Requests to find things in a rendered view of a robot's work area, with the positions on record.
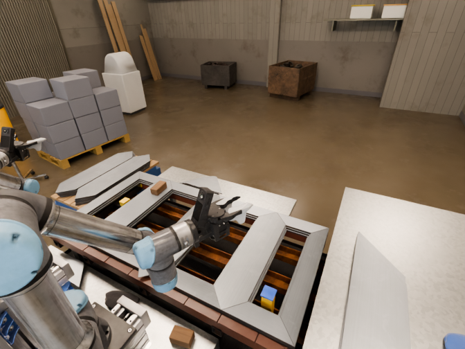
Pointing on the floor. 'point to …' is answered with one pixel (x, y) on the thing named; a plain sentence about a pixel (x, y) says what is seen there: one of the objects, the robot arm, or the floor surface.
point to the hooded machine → (124, 82)
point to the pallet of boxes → (69, 114)
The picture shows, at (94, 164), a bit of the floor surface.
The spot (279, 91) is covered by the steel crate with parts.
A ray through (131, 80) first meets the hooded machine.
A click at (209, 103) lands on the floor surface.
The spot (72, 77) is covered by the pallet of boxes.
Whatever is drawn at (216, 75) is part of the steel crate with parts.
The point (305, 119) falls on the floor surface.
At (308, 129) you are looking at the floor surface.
